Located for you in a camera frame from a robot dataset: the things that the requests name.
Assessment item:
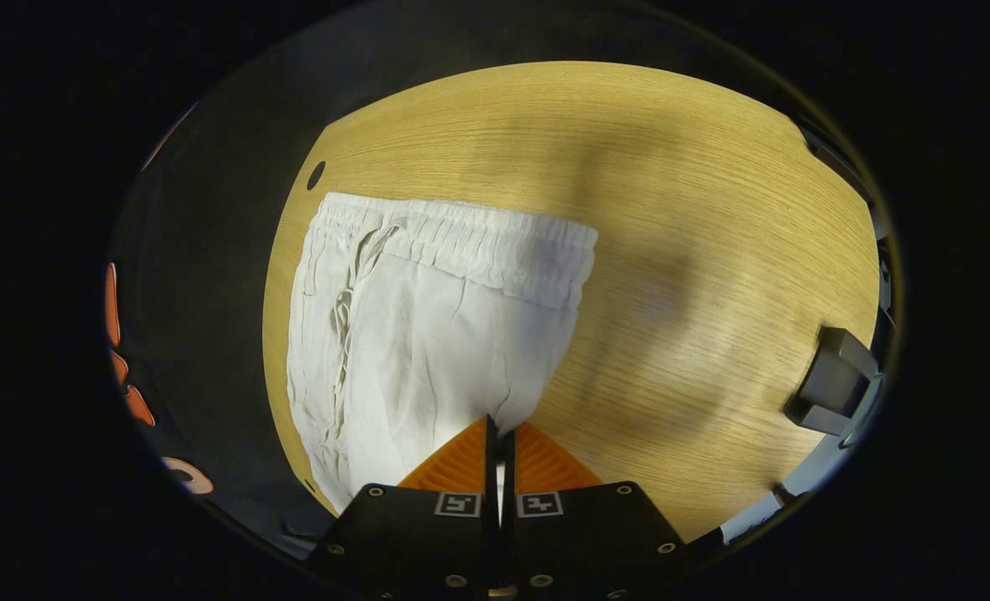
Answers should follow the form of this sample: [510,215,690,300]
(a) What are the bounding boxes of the white jeans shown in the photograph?
[286,192,600,514]

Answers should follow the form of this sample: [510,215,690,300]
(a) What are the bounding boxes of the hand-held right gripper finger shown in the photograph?
[503,422,688,601]
[307,415,504,601]

